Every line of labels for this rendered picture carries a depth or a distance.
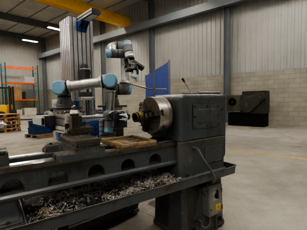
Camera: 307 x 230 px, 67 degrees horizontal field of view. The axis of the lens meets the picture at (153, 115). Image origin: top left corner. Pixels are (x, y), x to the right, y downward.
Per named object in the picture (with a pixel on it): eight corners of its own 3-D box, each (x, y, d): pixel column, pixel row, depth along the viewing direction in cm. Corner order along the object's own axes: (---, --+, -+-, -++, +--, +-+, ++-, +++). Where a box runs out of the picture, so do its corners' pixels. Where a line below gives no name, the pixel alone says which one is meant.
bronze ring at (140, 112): (140, 110, 195) (130, 111, 189) (146, 110, 187) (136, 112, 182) (140, 121, 196) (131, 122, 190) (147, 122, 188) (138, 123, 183)
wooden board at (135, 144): (133, 138, 208) (133, 134, 208) (156, 145, 178) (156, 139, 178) (101, 143, 191) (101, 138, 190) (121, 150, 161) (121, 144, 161)
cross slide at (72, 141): (80, 137, 186) (80, 131, 185) (101, 145, 151) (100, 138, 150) (58, 139, 176) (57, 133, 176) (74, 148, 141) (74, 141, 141)
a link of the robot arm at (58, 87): (56, 96, 203) (119, 86, 209) (50, 96, 188) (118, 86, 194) (53, 82, 202) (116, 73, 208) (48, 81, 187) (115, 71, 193)
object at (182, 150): (193, 205, 266) (193, 130, 260) (228, 223, 227) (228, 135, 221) (149, 222, 232) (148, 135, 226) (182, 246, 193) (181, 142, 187)
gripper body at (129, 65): (125, 73, 189) (122, 60, 192) (134, 73, 194) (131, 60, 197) (129, 68, 183) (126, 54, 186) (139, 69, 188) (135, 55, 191)
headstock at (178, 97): (193, 130, 260) (192, 95, 257) (228, 135, 221) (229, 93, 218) (148, 135, 226) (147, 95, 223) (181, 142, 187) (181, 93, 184)
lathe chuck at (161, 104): (147, 129, 215) (148, 95, 211) (169, 136, 189) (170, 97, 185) (139, 130, 210) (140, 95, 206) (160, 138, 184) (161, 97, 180)
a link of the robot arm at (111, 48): (105, 40, 239) (105, 47, 195) (116, 40, 241) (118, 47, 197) (105, 52, 243) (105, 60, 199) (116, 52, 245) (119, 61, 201)
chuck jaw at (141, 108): (150, 114, 200) (144, 103, 205) (152, 110, 196) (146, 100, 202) (138, 115, 193) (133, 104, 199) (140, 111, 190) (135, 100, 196)
